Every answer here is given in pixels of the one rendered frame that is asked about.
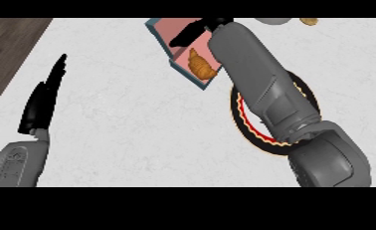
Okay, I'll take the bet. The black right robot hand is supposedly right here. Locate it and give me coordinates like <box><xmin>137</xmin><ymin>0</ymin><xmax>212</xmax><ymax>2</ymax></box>
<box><xmin>168</xmin><ymin>18</ymin><xmax>234</xmax><ymax>49</ymax></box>

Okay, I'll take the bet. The grey round object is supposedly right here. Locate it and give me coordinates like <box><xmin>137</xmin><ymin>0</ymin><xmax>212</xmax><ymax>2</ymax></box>
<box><xmin>253</xmin><ymin>18</ymin><xmax>293</xmax><ymax>26</ymax></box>

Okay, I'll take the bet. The dark wooden surface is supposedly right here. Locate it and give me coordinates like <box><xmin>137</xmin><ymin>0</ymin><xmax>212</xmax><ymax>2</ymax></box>
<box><xmin>0</xmin><ymin>18</ymin><xmax>54</xmax><ymax>97</ymax></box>

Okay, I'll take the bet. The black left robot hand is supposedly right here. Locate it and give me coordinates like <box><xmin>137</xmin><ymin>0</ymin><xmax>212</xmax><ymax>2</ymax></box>
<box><xmin>16</xmin><ymin>53</ymin><xmax>69</xmax><ymax>135</ymax></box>

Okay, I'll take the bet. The black plate with red rim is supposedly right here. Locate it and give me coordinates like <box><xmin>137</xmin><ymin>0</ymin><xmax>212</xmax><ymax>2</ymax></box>
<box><xmin>228</xmin><ymin>70</ymin><xmax>323</xmax><ymax>157</ymax></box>

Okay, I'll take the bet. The tan round object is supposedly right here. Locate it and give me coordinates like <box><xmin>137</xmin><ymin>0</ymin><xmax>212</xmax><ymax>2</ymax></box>
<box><xmin>298</xmin><ymin>18</ymin><xmax>320</xmax><ymax>27</ymax></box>

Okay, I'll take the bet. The pink box with teal rim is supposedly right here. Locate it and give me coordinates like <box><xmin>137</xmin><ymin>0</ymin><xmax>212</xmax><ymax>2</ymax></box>
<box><xmin>144</xmin><ymin>18</ymin><xmax>223</xmax><ymax>92</ymax></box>

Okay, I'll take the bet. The golden brown croissant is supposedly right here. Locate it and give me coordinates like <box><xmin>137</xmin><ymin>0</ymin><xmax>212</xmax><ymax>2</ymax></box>
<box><xmin>187</xmin><ymin>47</ymin><xmax>218</xmax><ymax>82</ymax></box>

